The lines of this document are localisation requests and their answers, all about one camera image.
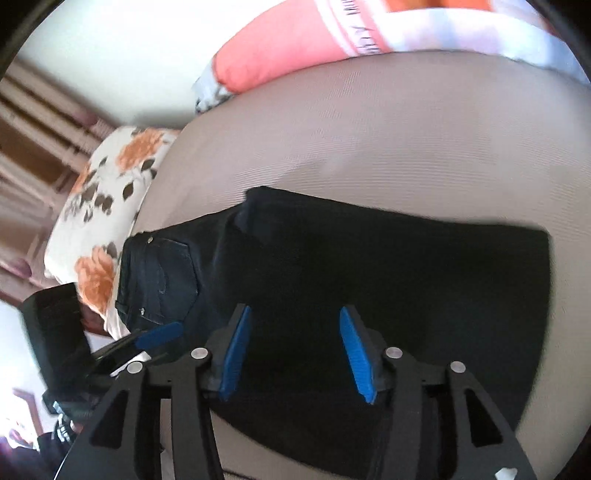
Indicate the beige bed cover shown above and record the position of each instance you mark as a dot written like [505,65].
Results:
[369,138]

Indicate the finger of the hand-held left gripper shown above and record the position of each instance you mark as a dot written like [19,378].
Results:
[159,334]

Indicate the brown striped curtain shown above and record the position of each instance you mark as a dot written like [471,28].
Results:
[27,184]

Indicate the black pants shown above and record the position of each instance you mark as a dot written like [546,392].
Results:
[369,258]

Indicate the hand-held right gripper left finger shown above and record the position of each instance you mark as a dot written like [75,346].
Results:
[234,353]

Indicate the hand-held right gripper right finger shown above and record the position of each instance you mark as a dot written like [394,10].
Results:
[358,355]

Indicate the pink patchwork pillow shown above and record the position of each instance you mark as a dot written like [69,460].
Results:
[277,55]

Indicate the floral print pillow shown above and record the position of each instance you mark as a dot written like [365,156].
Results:
[101,221]

